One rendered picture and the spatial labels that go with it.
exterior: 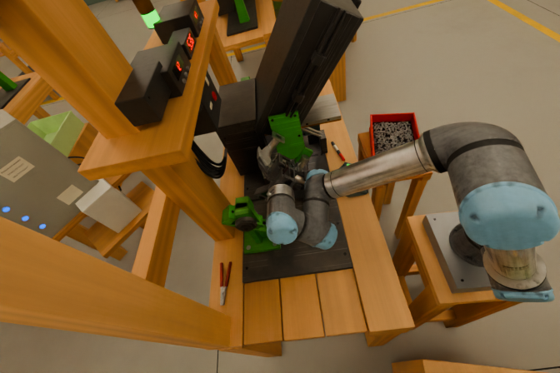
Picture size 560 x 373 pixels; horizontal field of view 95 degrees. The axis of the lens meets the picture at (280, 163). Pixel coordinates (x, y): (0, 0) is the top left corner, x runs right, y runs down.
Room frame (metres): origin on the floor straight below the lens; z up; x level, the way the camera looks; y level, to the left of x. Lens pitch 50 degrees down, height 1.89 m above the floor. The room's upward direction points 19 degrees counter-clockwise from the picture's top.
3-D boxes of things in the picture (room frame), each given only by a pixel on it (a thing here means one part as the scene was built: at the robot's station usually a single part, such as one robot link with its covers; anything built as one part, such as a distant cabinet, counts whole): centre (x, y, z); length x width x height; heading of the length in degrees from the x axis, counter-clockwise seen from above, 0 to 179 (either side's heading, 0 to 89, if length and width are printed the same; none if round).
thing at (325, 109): (0.90, -0.13, 1.11); 0.39 x 0.16 x 0.03; 80
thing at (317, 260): (0.84, -0.02, 0.89); 1.10 x 0.42 x 0.02; 170
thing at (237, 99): (0.97, 0.09, 1.07); 0.30 x 0.18 x 0.34; 170
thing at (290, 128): (0.76, -0.07, 1.17); 0.13 x 0.12 x 0.20; 170
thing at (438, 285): (0.20, -0.54, 0.83); 0.32 x 0.32 x 0.04; 77
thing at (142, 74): (0.59, 0.25, 1.59); 0.15 x 0.07 x 0.07; 170
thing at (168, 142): (0.89, 0.23, 1.52); 0.90 x 0.25 x 0.04; 170
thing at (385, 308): (0.79, -0.30, 0.82); 1.50 x 0.14 x 0.15; 170
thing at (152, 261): (0.91, 0.34, 1.23); 1.30 x 0.05 x 0.09; 170
